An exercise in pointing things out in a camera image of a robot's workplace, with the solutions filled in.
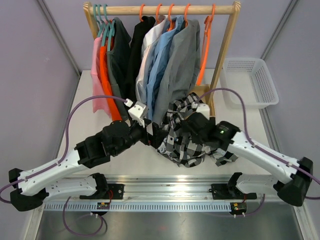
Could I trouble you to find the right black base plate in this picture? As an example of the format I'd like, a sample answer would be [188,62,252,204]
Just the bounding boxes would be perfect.
[208,183,258,200]

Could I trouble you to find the purple cable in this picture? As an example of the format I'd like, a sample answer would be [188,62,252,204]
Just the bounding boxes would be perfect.
[199,87,320,201]
[0,95,127,237]

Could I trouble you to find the grey shirt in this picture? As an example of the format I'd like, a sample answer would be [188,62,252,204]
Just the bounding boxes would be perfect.
[152,19,201,124]

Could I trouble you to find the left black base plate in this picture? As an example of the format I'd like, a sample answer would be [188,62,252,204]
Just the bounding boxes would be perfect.
[79,183,125,200]

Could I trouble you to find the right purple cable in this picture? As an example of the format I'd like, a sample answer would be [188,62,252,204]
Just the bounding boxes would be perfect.
[199,87,320,201]

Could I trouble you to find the white plastic basket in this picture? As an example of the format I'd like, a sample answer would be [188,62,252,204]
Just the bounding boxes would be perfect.
[219,57,279,110]

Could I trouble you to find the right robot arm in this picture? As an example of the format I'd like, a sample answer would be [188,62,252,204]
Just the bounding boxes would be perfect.
[182,112,313,207]

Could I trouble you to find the black white plaid shirt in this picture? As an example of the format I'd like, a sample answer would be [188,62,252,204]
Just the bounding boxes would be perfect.
[157,92,238,168]

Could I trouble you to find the orange hanger of grey shirt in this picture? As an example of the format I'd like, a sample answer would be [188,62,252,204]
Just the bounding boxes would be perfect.
[183,3,191,27]

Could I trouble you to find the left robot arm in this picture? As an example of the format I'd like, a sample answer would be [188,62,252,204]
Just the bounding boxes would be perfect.
[8,120,168,212]

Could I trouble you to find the wooden clothes rack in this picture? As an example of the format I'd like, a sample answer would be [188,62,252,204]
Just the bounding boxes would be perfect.
[83,1,241,121]

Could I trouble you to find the orange hanger of black shirt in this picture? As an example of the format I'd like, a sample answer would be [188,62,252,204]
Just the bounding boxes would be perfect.
[139,3,146,22]

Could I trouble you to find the orange hanger of white shirt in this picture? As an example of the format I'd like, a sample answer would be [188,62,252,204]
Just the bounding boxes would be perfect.
[155,3,163,24]

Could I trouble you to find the orange hanger of blue shirt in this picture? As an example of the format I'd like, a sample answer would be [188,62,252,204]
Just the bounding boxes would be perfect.
[166,2,176,32]

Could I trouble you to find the orange hanger of plaid shirt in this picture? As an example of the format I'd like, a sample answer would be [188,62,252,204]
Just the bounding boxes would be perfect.
[196,3,216,86]

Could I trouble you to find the white slotted cable duct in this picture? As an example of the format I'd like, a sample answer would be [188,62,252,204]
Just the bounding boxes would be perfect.
[44,201,231,213]

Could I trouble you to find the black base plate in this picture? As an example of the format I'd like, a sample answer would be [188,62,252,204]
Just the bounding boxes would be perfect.
[79,183,125,200]
[208,183,258,200]

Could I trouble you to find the teal hanger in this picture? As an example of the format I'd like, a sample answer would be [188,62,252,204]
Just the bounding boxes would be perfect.
[97,4,110,47]
[93,4,104,38]
[101,4,115,51]

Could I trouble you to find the orange shirt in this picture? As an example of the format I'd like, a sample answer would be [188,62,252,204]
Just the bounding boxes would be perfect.
[99,46,123,121]

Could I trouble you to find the dark grey t-shirt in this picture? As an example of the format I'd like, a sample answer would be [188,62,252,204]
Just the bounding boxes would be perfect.
[106,17,132,121]

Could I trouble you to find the pink shirt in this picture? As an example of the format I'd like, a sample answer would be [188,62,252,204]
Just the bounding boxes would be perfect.
[90,36,111,117]

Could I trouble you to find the light blue shirt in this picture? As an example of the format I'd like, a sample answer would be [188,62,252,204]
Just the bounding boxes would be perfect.
[146,15,184,120]

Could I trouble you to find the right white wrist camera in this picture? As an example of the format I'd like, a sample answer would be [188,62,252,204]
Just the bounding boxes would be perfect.
[191,102,211,120]

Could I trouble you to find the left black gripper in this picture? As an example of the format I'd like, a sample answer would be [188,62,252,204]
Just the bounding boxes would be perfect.
[112,117,169,157]

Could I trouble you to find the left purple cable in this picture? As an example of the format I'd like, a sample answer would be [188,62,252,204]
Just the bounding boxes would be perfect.
[0,95,127,237]

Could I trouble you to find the aluminium rail frame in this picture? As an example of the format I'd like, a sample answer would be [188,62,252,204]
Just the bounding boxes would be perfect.
[33,104,306,203]

